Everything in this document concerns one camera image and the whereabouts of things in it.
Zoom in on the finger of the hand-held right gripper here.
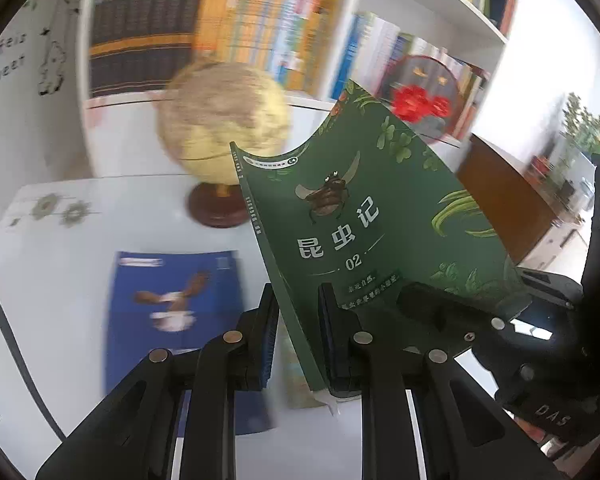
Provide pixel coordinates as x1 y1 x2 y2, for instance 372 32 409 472
516 269 584 307
396 282 504 356

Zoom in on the row of orange colourful books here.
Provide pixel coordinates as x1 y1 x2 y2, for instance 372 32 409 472
195 0 337 95

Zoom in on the round fan with red flowers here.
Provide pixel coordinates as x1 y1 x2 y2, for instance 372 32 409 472
387 55 463 141

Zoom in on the row of blue white books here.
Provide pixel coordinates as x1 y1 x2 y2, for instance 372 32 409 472
330 10 491 142

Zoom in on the dark green book with beetle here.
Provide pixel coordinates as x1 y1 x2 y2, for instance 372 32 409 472
229 79 533 417

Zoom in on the yellow desk globe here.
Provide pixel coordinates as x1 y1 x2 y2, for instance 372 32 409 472
157 60 293 228

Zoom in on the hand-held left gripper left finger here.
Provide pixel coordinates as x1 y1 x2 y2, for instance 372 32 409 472
35 282 281 480

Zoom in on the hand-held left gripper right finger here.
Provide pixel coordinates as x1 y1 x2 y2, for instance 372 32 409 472
317 282 563 480

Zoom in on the set of dark books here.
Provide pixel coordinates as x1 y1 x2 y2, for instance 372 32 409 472
89 0 206 100

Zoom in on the brown wooden cabinet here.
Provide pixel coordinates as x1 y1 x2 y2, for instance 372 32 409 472
455 132 596 273

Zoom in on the green potted plant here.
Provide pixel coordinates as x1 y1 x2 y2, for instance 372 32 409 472
560 92 600 158

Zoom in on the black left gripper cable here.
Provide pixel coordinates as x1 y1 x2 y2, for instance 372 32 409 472
0 267 68 443

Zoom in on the blue book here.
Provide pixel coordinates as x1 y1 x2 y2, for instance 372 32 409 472
102 250 276 436

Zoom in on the white bookshelf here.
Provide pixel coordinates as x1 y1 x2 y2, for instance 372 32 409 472
77 0 526 181

